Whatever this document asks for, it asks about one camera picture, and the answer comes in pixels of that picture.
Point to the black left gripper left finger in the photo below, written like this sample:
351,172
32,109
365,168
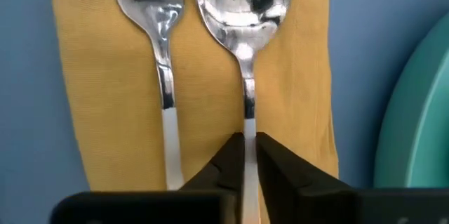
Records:
196,206

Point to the teal round plate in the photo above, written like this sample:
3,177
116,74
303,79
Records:
417,118

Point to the yellow cloth napkin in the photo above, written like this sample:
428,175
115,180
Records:
115,104

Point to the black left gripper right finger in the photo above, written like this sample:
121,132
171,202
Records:
301,199

